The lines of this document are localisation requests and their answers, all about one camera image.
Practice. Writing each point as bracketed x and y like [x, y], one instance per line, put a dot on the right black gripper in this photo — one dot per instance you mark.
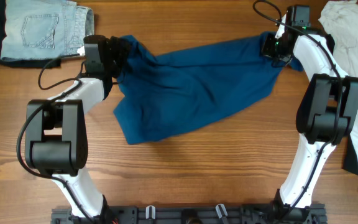
[268, 38]

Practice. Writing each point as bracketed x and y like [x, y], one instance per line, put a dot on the light blue denim shorts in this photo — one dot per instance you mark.
[44, 29]

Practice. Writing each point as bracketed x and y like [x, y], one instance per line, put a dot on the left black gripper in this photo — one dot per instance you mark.
[120, 49]

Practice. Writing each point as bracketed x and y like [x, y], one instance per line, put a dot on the dark blue polo shirt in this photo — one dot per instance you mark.
[179, 92]

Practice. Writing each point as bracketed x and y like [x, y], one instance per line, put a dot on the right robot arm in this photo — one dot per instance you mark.
[326, 114]

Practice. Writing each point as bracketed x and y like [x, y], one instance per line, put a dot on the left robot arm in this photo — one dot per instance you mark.
[53, 143]

